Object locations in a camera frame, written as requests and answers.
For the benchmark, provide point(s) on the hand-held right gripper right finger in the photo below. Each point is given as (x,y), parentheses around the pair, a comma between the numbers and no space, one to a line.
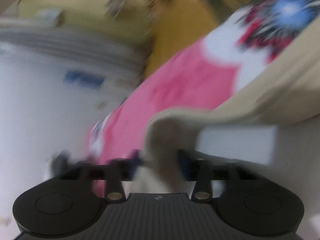
(183,167)

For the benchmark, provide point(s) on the cream jacket with black trim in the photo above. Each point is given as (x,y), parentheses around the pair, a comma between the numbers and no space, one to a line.
(170,130)

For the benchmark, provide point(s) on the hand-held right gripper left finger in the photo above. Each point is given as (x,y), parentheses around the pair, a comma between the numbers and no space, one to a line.
(135,162)

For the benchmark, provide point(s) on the grey curtain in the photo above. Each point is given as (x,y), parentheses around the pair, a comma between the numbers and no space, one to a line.
(62,45)

